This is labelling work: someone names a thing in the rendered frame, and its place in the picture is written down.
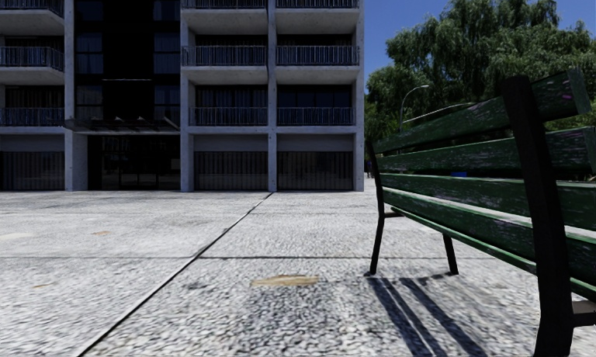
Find pale concrete building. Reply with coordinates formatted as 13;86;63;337
0;0;365;192

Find trees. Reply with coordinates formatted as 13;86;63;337
364;0;596;144

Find green bench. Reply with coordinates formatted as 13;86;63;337
365;68;596;357

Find grey street lamp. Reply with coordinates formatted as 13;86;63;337
399;84;431;134

